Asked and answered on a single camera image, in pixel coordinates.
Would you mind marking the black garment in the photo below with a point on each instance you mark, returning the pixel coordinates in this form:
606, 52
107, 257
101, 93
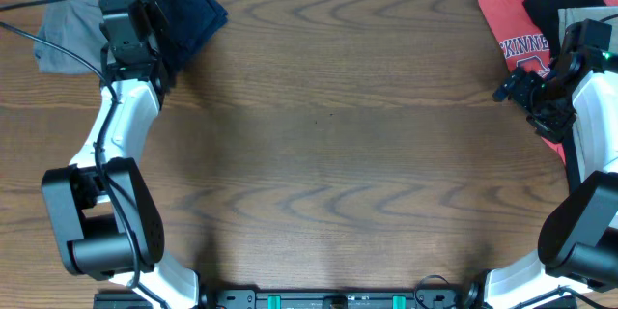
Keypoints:
574, 52

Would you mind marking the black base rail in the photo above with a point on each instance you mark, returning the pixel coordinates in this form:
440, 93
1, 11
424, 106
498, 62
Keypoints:
437, 296

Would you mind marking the folded grey shorts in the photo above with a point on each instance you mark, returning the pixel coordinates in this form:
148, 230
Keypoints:
74, 25

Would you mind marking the red printed t-shirt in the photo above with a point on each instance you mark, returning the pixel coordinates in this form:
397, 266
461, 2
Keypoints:
527, 31

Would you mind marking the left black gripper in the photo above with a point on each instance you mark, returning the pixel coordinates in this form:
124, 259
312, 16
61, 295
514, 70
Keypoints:
154, 14

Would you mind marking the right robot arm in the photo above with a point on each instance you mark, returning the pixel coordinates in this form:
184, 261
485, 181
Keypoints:
576, 253

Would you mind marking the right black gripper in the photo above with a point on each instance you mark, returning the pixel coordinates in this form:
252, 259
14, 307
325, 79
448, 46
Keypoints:
553, 127

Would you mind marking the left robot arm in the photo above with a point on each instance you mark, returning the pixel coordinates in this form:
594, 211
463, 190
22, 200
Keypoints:
104, 218

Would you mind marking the navy blue shorts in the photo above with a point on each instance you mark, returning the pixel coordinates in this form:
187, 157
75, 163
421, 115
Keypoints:
191, 23

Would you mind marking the khaki grey shorts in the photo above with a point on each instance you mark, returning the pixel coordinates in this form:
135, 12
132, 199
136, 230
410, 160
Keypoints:
579, 14

